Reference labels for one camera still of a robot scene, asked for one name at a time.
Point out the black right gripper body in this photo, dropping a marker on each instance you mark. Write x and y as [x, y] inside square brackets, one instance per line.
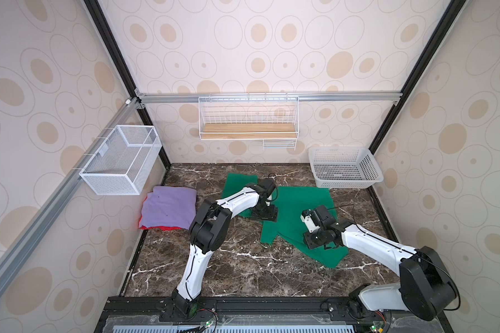
[317, 239]

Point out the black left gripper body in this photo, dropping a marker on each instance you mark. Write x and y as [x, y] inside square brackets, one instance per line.
[264, 212]

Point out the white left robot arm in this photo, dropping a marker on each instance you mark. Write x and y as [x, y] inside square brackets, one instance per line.
[208, 231]

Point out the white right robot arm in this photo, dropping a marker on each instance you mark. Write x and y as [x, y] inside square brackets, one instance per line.
[425, 287]

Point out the white plastic laundry basket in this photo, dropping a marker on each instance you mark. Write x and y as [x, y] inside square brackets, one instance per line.
[344, 167]

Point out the folded purple t-shirt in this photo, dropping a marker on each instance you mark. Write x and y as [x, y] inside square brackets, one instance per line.
[182, 198]

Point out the folded red t-shirt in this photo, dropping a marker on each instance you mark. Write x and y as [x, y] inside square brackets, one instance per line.
[157, 213]

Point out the wooden shelf board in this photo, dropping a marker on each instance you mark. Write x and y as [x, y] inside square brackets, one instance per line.
[248, 131]

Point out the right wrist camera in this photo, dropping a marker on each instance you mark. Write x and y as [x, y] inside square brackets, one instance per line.
[307, 219]

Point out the white wire wall shelf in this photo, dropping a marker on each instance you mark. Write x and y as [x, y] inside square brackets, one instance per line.
[252, 112]

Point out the horizontal aluminium back rail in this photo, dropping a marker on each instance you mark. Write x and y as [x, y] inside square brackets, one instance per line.
[267, 97]

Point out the white wire mesh basket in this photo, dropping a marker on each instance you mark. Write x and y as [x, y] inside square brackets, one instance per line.
[123, 161]

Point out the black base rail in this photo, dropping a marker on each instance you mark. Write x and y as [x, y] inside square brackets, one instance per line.
[256, 314]

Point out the black right corner post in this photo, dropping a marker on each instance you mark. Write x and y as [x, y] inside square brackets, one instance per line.
[435, 41]

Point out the black corner post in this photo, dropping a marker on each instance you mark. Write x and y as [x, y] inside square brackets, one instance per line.
[95, 11]
[435, 41]

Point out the black left corner post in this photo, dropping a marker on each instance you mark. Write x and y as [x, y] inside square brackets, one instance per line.
[95, 11]

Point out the aluminium left wall rail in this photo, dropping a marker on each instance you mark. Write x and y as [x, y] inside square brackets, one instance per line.
[27, 241]

